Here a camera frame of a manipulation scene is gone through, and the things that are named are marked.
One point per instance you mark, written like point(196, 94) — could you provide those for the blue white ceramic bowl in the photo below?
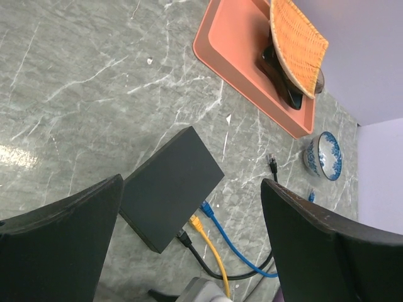
point(323, 157)

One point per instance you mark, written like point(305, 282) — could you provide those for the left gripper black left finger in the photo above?
point(56, 252)

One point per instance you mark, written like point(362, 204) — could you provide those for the black network switch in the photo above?
point(160, 196)

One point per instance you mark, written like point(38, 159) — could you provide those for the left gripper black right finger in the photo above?
point(323, 256)

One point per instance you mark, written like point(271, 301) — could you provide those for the orange woven basket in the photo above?
point(299, 46)

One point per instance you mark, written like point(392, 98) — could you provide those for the black dish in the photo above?
point(269, 64)

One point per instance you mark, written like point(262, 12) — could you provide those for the salmon pink tray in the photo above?
point(230, 40)

